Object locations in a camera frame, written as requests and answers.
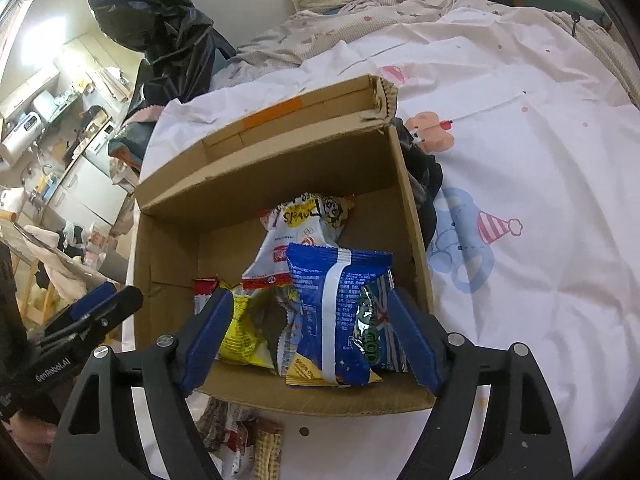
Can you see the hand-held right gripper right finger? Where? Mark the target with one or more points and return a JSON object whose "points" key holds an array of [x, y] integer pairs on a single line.
{"points": [[415, 345]]}

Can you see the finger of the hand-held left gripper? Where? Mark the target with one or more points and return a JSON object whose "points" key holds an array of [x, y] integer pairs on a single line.
{"points": [[122, 305], [95, 300]]}

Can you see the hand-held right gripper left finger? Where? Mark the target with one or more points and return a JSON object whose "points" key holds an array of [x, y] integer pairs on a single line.
{"points": [[205, 340]]}

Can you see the white bar packet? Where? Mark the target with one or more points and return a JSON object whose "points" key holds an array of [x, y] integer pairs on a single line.
{"points": [[202, 295]]}

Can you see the green striped snack packet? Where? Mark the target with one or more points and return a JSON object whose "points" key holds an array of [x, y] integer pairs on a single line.
{"points": [[370, 320]]}

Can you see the blue snack packet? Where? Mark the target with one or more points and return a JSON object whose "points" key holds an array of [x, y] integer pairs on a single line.
{"points": [[320, 310]]}

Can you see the white red snack packet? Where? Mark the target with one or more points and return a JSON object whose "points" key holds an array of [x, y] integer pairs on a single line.
{"points": [[285, 250]]}

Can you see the brown cardboard box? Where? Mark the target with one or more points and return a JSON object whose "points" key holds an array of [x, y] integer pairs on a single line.
{"points": [[280, 152]]}

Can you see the grey trash bin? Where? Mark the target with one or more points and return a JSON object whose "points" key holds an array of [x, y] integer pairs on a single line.
{"points": [[112, 267]]}

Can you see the pale pink hanging towel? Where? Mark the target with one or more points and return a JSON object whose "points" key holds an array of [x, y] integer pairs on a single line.
{"points": [[55, 260]]}

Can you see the wooden chair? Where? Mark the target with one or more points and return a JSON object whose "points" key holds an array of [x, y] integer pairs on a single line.
{"points": [[37, 300]]}

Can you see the snack packets outside box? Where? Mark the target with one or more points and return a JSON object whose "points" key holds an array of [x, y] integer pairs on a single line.
{"points": [[215, 425]]}

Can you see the white kitchen base cabinet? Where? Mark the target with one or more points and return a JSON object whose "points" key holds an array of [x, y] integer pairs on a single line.
{"points": [[90, 185]]}

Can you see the white red small packet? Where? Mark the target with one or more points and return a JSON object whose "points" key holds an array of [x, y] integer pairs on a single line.
{"points": [[239, 455]]}

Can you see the checkered yellow red snack packet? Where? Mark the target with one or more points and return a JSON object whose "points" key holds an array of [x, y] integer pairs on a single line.
{"points": [[269, 452]]}

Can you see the dark grey cloth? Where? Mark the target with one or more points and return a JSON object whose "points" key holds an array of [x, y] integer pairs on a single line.
{"points": [[425, 190]]}

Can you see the green orange garment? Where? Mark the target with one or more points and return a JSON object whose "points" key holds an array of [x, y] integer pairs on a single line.
{"points": [[125, 147]]}

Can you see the white water heater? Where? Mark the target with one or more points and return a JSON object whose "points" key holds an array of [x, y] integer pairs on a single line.
{"points": [[20, 135]]}

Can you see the white printed bedsheet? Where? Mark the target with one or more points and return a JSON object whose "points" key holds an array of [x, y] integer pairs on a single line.
{"points": [[525, 160]]}

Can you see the black plastic bag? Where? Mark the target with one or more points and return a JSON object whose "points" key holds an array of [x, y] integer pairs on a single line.
{"points": [[165, 35]]}

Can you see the grey floral quilt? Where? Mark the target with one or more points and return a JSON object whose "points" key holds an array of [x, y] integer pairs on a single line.
{"points": [[325, 30]]}

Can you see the beige knit blanket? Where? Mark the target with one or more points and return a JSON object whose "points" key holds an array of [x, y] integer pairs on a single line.
{"points": [[605, 55]]}

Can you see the white wall cabinet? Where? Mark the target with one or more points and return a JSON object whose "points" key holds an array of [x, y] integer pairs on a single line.
{"points": [[30, 90]]}

